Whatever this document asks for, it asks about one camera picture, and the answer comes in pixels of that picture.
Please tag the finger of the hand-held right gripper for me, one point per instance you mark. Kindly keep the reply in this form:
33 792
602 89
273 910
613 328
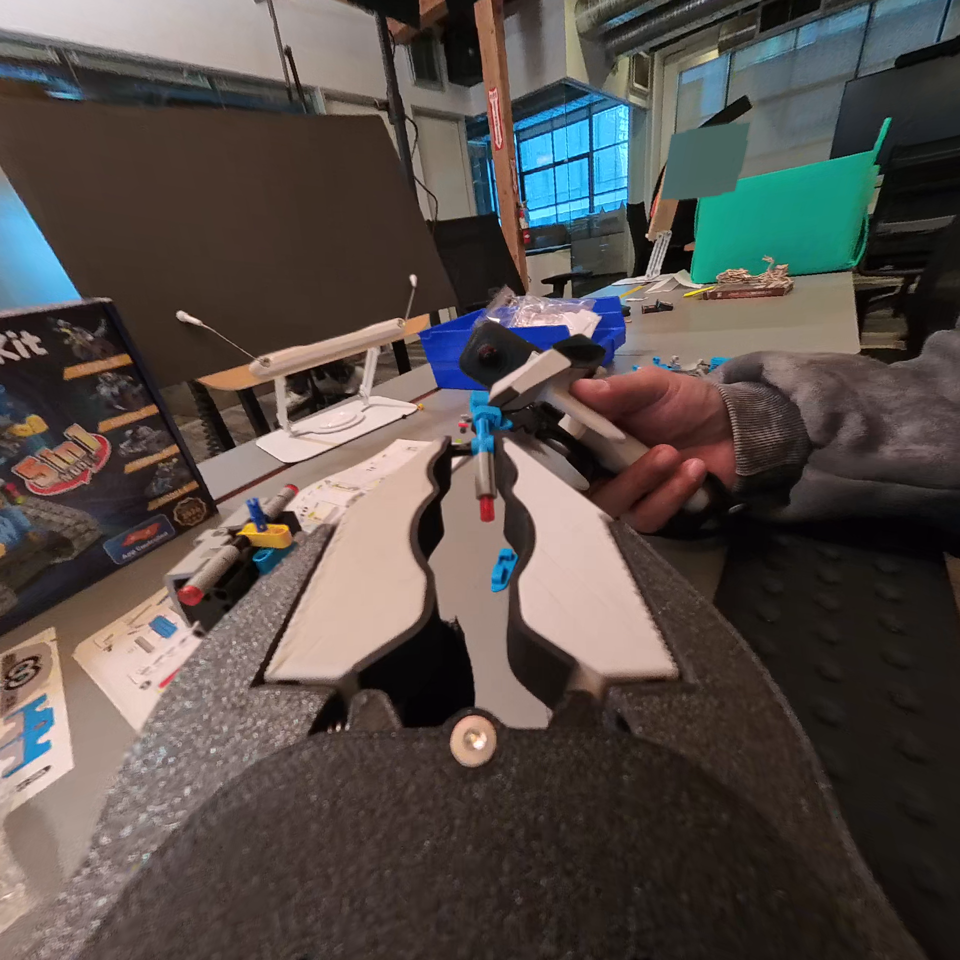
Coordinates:
533 383
563 462

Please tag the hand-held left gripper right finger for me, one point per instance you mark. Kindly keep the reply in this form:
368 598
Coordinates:
593 600

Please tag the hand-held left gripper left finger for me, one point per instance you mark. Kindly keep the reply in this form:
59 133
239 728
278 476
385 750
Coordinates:
353 600

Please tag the small blue connector brick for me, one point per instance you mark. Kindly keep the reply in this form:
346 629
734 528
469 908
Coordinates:
483 417

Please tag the grey axle with red end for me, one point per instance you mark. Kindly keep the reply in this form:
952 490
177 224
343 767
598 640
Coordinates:
485 483

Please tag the person's right forearm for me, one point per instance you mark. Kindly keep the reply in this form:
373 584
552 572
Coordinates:
840 435

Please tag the grey desk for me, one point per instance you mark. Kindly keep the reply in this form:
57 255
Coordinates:
810 323

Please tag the person's right hand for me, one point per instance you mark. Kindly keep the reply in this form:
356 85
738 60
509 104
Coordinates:
675 435

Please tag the blue plastic bin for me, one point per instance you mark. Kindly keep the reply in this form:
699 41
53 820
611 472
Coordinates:
450 353

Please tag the clear plastic bag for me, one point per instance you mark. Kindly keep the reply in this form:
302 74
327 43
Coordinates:
540 312

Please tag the black office chair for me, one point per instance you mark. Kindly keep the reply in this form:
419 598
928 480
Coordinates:
477 263

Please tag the blue curved brick panel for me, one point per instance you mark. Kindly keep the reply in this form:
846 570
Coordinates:
503 567

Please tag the black blue brick model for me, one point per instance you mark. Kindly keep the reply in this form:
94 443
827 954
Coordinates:
225 563

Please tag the pile of small bricks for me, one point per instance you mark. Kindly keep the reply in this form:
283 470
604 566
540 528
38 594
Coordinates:
687 365

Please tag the wooden column with red sign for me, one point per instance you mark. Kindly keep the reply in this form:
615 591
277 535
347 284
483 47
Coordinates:
500 135

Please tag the folded instruction leaflet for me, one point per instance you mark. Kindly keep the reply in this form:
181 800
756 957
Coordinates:
135 660

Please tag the small wooden model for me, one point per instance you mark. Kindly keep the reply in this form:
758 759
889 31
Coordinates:
750 279

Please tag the black perforated panel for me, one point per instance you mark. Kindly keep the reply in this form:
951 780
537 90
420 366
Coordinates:
840 690

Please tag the robot kit box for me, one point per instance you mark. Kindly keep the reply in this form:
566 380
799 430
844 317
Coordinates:
83 450

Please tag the teal plastic panel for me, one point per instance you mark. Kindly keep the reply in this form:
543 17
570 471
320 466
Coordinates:
795 218

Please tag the blue sticker sheet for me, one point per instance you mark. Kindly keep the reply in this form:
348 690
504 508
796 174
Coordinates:
30 720

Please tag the black computer monitor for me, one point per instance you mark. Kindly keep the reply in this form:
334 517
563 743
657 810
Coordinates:
900 105

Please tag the metal ventilation duct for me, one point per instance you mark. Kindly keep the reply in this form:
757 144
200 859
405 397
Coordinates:
675 18

